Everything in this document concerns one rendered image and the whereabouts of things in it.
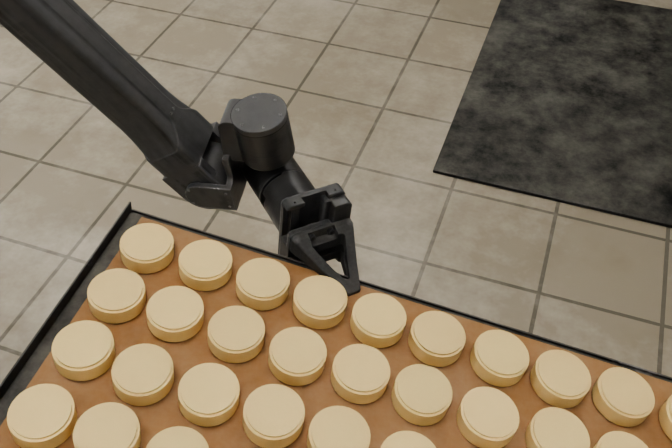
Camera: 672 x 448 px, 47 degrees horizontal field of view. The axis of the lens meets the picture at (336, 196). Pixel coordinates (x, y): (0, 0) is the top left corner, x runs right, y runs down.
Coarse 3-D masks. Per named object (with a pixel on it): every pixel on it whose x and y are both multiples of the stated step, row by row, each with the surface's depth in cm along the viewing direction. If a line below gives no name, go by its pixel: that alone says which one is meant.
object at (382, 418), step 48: (192, 240) 76; (144, 336) 68; (336, 336) 70; (96, 384) 64; (240, 384) 66; (480, 384) 68; (528, 384) 69; (0, 432) 60; (144, 432) 62; (240, 432) 63; (384, 432) 64; (432, 432) 65
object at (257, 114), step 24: (264, 96) 78; (240, 120) 76; (264, 120) 76; (288, 120) 77; (240, 144) 78; (264, 144) 76; (288, 144) 79; (240, 168) 84; (264, 168) 79; (192, 192) 83; (216, 192) 82; (240, 192) 85
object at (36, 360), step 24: (120, 216) 75; (144, 216) 77; (96, 264) 73; (72, 288) 69; (384, 288) 74; (72, 312) 69; (456, 312) 73; (48, 336) 67; (528, 336) 73; (24, 360) 64; (600, 360) 72; (0, 384) 62; (24, 384) 63; (0, 408) 62
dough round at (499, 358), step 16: (480, 336) 70; (496, 336) 70; (512, 336) 70; (480, 352) 68; (496, 352) 68; (512, 352) 69; (480, 368) 68; (496, 368) 67; (512, 368) 67; (496, 384) 68; (512, 384) 68
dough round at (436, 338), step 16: (416, 320) 70; (432, 320) 70; (448, 320) 70; (416, 336) 69; (432, 336) 69; (448, 336) 69; (464, 336) 70; (416, 352) 69; (432, 352) 68; (448, 352) 68
